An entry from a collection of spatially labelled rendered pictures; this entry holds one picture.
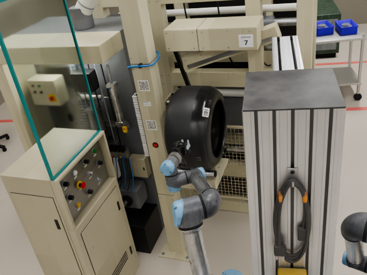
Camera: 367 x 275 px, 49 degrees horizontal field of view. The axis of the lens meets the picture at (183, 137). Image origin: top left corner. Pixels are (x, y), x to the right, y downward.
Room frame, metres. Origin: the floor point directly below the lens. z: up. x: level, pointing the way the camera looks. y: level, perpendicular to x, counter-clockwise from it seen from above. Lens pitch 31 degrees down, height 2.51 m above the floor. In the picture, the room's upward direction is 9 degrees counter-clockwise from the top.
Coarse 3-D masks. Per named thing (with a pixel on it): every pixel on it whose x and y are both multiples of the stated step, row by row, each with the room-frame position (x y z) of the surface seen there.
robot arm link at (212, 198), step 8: (200, 168) 1.84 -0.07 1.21; (192, 176) 1.76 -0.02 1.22; (200, 176) 1.72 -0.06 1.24; (200, 184) 1.62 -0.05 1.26; (208, 184) 1.61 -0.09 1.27; (200, 192) 1.57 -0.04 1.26; (208, 192) 1.48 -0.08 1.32; (216, 192) 1.50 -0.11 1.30; (208, 200) 1.42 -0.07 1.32; (216, 200) 1.44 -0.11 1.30; (208, 208) 1.40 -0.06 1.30; (216, 208) 1.41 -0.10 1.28; (208, 216) 1.39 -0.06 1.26
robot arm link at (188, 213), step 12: (180, 204) 1.42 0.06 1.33; (192, 204) 1.41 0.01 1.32; (204, 204) 1.41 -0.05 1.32; (180, 216) 1.37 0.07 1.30; (192, 216) 1.38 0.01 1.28; (204, 216) 1.39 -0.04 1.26; (180, 228) 1.38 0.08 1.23; (192, 228) 1.35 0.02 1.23; (192, 240) 1.35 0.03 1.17; (192, 252) 1.33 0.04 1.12; (204, 252) 1.33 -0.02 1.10; (192, 264) 1.31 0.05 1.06; (204, 264) 1.30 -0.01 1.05
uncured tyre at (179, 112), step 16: (176, 96) 2.33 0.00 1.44; (192, 96) 2.29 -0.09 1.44; (208, 96) 2.28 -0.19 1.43; (176, 112) 2.22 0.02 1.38; (192, 112) 2.19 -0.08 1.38; (224, 112) 2.49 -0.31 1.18; (176, 128) 2.16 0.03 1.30; (192, 128) 2.12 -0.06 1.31; (208, 128) 2.13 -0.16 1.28; (224, 128) 2.47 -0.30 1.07; (192, 144) 2.09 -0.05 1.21; (208, 144) 2.10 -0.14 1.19; (224, 144) 2.42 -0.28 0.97; (192, 160) 2.11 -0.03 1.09; (208, 160) 2.11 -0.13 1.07
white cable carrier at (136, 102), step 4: (132, 96) 2.46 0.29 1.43; (136, 96) 2.45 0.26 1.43; (136, 100) 2.45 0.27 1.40; (136, 104) 2.46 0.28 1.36; (136, 108) 2.45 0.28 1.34; (136, 112) 2.46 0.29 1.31; (140, 112) 2.47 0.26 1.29; (140, 116) 2.45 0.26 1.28; (140, 120) 2.45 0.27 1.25; (140, 124) 2.45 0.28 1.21; (140, 128) 2.45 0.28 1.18; (140, 132) 2.46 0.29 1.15; (144, 132) 2.45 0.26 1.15; (144, 136) 2.45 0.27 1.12; (144, 140) 2.45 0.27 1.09; (144, 144) 2.45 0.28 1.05; (144, 148) 2.46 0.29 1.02; (148, 148) 2.46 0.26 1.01; (148, 152) 2.45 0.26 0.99; (148, 156) 2.45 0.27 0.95
